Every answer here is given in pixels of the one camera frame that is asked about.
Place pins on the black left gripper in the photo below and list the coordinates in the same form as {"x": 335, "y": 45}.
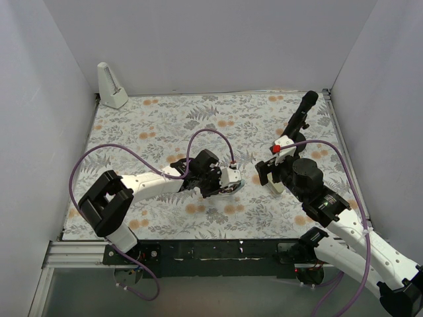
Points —
{"x": 214, "y": 180}

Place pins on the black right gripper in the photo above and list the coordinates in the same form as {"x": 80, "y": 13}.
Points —
{"x": 269, "y": 166}

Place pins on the beige stapler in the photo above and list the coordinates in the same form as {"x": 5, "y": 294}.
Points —
{"x": 275, "y": 188}

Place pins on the light blue stapler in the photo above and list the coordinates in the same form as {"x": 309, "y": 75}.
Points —
{"x": 236, "y": 190}

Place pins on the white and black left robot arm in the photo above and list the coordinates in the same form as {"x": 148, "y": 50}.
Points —
{"x": 105, "y": 204}

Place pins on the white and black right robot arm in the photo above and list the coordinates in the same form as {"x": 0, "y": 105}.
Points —
{"x": 344, "y": 242}

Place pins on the black microphone stand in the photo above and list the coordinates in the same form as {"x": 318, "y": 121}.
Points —
{"x": 299, "y": 135}

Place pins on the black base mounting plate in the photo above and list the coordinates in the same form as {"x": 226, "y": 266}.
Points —
{"x": 280, "y": 258}

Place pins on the floral patterned table mat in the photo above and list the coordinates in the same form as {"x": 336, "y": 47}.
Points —
{"x": 159, "y": 130}

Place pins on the white metronome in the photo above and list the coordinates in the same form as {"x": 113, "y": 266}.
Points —
{"x": 112, "y": 93}

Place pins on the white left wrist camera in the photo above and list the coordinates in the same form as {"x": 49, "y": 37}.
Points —
{"x": 230, "y": 175}

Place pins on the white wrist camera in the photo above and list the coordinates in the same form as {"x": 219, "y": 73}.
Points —
{"x": 281, "y": 148}
{"x": 230, "y": 175}

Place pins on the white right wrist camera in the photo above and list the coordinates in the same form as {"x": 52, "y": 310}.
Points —
{"x": 281, "y": 148}

